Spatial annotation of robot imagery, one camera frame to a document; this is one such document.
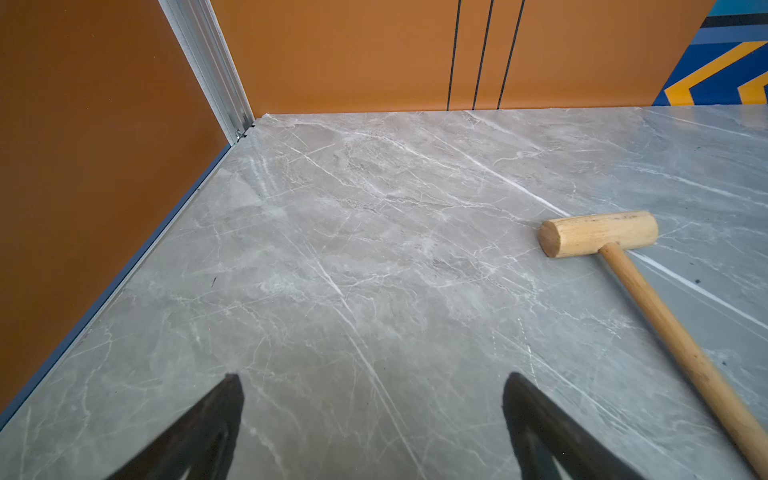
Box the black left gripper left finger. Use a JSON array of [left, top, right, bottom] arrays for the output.
[[109, 374, 244, 479]]

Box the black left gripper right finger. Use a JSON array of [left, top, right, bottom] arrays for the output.
[[502, 372, 641, 479]]

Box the wooden mallet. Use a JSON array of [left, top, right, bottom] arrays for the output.
[[538, 211, 768, 479]]

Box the aluminium corner post left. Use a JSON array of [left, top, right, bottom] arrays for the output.
[[159, 0, 255, 146]]

